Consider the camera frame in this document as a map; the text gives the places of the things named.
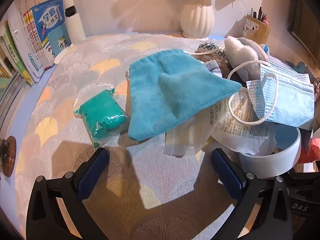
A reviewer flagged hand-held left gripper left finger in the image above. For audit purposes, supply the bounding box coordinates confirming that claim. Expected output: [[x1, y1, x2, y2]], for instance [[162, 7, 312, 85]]
[[26, 147, 110, 240]]

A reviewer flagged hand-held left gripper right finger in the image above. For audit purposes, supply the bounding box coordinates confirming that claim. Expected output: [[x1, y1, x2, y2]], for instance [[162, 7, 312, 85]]
[[211, 147, 292, 240]]

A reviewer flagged green towel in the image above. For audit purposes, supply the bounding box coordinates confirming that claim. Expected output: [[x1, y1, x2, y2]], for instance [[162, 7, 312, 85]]
[[73, 88, 127, 148]]

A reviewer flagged blue face mask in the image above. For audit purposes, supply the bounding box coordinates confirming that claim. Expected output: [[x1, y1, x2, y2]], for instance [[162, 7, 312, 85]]
[[227, 60, 315, 131]]

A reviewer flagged blue plush drawstring pouch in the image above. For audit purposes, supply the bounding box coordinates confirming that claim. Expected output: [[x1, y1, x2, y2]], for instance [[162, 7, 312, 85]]
[[126, 49, 242, 141]]

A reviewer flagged white tape roll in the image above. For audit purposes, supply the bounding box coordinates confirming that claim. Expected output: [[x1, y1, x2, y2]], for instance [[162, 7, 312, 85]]
[[239, 127, 302, 179]]

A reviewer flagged red packet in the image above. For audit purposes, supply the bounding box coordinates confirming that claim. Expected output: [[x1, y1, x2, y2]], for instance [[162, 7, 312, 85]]
[[300, 137, 320, 163]]

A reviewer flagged clear zip bag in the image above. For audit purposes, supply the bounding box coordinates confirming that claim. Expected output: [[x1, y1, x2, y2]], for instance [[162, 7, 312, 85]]
[[165, 105, 218, 157]]

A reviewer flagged round wooden disc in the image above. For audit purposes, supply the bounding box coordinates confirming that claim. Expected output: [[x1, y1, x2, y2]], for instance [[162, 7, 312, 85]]
[[0, 135, 17, 178]]

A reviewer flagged grey plush item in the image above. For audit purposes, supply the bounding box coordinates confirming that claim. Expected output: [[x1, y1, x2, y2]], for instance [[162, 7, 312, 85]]
[[235, 37, 269, 80]]

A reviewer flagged checkered grey cloth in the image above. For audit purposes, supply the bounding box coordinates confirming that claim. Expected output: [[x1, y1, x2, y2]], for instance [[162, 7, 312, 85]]
[[204, 60, 223, 78]]

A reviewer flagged brown furry item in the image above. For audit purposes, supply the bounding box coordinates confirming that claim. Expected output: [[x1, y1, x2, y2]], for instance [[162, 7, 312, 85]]
[[197, 52, 240, 80]]

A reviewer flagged dark striped sock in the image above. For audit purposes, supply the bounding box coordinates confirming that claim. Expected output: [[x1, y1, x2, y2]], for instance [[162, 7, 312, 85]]
[[195, 42, 225, 55]]

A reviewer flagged small blue booklet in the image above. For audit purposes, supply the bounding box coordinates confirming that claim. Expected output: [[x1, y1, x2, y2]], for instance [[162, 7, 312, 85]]
[[47, 26, 72, 57]]

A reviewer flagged wooden pen holder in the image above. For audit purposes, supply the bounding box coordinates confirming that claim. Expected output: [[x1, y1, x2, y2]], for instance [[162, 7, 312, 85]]
[[241, 14, 271, 45]]

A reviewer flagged white desk lamp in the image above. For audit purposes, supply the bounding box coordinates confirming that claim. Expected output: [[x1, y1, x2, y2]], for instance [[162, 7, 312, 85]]
[[54, 0, 87, 64]]

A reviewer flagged row of books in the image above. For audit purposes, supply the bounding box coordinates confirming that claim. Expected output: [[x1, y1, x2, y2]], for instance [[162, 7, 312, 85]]
[[0, 0, 72, 87]]

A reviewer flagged white ribbed vase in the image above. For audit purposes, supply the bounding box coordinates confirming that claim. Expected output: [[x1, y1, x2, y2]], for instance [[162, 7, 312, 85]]
[[180, 0, 215, 38]]

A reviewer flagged bunch of pens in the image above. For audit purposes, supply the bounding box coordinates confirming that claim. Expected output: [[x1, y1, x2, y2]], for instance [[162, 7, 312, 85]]
[[250, 6, 270, 25]]

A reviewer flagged dark wooden frame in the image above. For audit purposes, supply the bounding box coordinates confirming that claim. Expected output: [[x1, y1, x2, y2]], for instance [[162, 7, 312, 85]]
[[287, 0, 320, 63]]

